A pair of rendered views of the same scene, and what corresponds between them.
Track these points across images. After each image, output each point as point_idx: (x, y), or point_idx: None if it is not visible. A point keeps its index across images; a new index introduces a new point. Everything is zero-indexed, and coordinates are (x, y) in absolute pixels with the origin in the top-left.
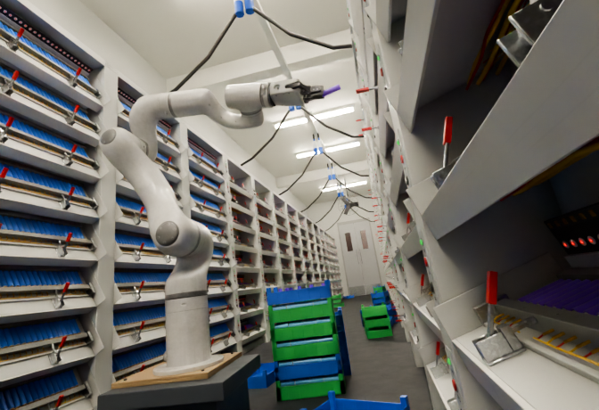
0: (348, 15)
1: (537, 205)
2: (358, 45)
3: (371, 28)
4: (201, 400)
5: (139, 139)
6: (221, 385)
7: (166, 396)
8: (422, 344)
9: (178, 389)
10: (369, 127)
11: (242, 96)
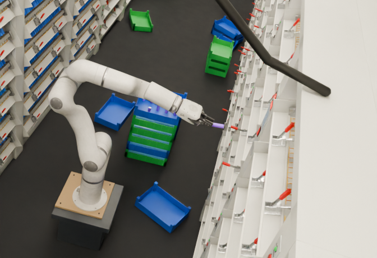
0: None
1: None
2: (278, 36)
3: (230, 192)
4: (99, 230)
5: (73, 87)
6: (108, 230)
7: (83, 224)
8: (208, 199)
9: (89, 225)
10: (236, 128)
11: (156, 104)
